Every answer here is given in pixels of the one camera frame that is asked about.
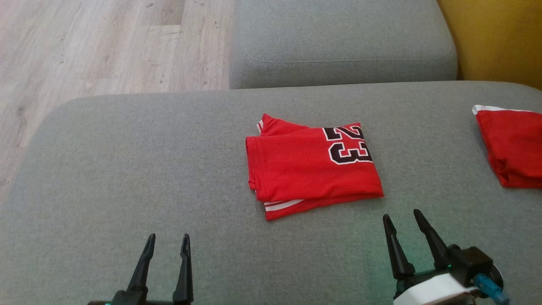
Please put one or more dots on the yellow background panel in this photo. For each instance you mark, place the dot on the yellow background panel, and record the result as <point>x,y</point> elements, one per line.
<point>499,38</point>

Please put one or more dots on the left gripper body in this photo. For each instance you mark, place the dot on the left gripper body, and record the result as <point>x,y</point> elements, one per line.
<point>161,303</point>

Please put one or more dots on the grey sofa cushion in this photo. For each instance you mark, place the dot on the grey sofa cushion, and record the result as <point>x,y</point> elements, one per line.
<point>338,38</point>

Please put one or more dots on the grey fabric sofa seat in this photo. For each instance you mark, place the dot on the grey fabric sofa seat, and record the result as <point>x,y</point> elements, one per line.
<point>148,169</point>

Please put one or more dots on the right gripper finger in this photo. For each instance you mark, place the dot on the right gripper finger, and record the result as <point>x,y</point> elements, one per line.
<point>436,245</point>
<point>398,262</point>

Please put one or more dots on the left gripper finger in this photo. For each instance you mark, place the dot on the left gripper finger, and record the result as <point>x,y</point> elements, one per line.
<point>185,275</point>
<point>142,271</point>

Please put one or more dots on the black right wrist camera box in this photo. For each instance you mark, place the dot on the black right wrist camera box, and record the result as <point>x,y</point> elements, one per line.
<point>474,262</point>

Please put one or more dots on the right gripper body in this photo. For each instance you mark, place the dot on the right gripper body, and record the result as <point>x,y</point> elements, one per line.
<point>427,292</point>

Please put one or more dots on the red shorts with white band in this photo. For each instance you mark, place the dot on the red shorts with white band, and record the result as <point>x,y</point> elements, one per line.
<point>516,144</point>

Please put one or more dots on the red jersey with striped trim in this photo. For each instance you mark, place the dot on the red jersey with striped trim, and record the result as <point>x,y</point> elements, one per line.
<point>296,169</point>

